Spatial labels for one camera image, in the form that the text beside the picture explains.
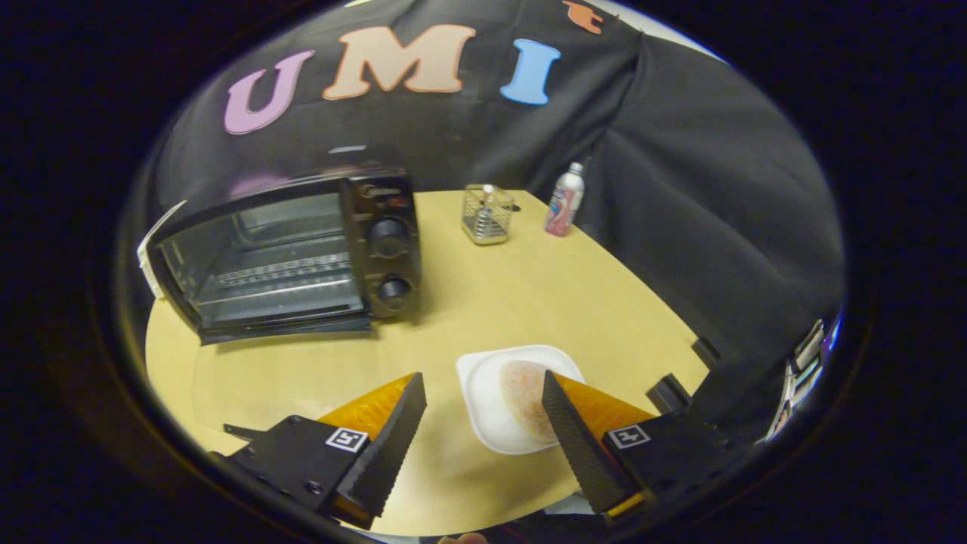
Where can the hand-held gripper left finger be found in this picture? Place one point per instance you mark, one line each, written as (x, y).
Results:
(393, 442)

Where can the black table clamp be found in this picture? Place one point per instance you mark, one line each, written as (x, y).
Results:
(668, 394)
(706, 352)

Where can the round sugared bread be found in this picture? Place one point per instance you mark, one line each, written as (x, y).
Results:
(523, 389)

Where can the white pink spray bottle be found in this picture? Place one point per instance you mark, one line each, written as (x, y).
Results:
(565, 200)

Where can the white bread toaster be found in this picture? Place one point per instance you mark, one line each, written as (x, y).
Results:
(147, 253)

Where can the white square plate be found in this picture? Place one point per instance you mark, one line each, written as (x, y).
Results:
(483, 393)

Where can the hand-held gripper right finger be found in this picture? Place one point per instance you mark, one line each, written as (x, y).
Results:
(578, 446)

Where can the black toaster oven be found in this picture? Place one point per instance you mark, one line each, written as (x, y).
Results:
(385, 242)

